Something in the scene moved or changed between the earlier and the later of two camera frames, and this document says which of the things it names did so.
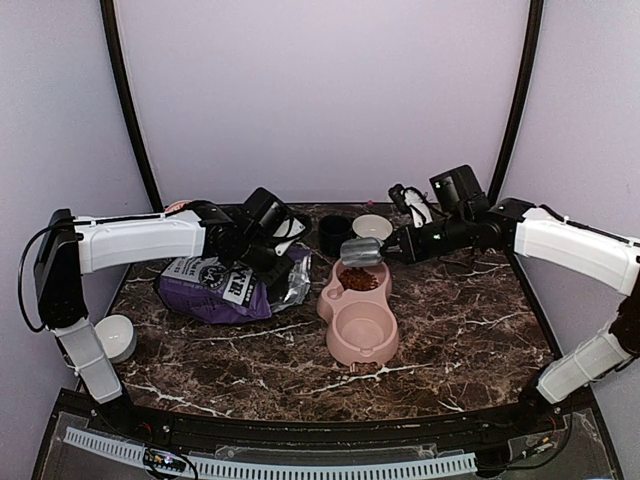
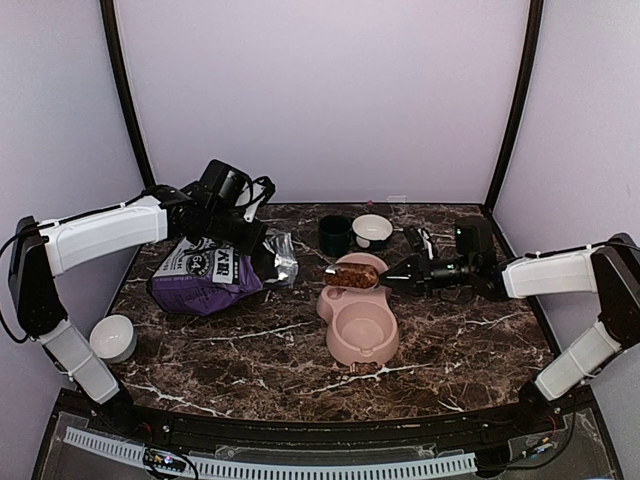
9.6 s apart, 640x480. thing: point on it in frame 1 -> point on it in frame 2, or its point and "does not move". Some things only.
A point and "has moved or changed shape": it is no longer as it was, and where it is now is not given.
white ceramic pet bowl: [373, 226] does not move
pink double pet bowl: [362, 322] does not move
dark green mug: [333, 230] does not move
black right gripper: [411, 250] -> [421, 275]
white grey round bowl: [117, 336] does not move
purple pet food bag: [199, 288] has moved or changed shape
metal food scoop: [361, 252] -> [351, 275]
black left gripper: [271, 276] -> [248, 245]
